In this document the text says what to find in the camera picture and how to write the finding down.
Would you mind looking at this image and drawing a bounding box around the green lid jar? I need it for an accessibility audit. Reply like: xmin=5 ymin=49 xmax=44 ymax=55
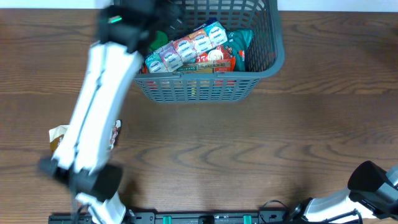
xmin=149 ymin=30 xmax=169 ymax=52

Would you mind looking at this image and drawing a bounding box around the tissue pocket pack bundle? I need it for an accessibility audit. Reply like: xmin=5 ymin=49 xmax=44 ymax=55
xmin=143 ymin=19 xmax=228 ymax=73

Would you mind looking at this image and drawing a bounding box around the red spaghetti pasta pack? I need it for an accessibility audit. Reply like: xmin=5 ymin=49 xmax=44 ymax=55
xmin=141 ymin=58 xmax=237 ymax=75

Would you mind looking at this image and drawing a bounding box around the green Nescafe coffee bag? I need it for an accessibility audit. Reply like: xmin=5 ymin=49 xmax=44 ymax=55
xmin=195 ymin=29 xmax=255 ymax=72

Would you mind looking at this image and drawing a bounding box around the white brown snack pouch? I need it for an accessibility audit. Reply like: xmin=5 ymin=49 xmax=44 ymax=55
xmin=49 ymin=119 xmax=123 ymax=154

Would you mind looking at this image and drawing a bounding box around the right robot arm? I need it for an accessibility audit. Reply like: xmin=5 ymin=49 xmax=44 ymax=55
xmin=285 ymin=161 xmax=397 ymax=223

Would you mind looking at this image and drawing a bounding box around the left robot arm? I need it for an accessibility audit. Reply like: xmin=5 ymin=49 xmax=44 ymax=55
xmin=39 ymin=1 xmax=183 ymax=223

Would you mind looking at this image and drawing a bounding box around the grey plastic basket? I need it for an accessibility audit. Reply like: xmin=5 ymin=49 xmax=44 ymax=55
xmin=134 ymin=0 xmax=285 ymax=103

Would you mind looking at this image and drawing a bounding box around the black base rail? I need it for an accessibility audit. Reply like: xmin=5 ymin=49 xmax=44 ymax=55
xmin=48 ymin=207 xmax=361 ymax=224

